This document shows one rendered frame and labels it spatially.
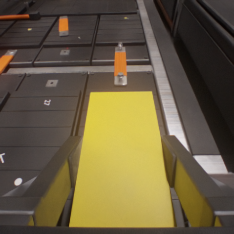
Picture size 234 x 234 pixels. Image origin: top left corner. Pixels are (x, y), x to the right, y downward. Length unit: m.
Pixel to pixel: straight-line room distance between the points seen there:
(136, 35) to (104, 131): 0.39
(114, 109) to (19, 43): 0.43
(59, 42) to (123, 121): 0.38
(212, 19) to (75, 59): 0.30
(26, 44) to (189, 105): 0.44
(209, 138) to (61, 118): 0.24
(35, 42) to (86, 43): 0.14
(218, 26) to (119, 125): 0.25
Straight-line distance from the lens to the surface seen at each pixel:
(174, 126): 0.29
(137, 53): 0.45
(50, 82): 0.38
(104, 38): 0.50
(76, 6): 0.76
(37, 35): 0.58
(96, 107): 0.17
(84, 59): 0.43
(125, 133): 0.15
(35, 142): 0.27
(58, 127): 0.27
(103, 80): 0.36
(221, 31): 0.33
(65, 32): 0.55
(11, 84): 0.42
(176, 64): 0.43
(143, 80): 0.36
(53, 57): 0.47
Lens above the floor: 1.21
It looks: 50 degrees down
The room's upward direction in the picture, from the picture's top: 2 degrees counter-clockwise
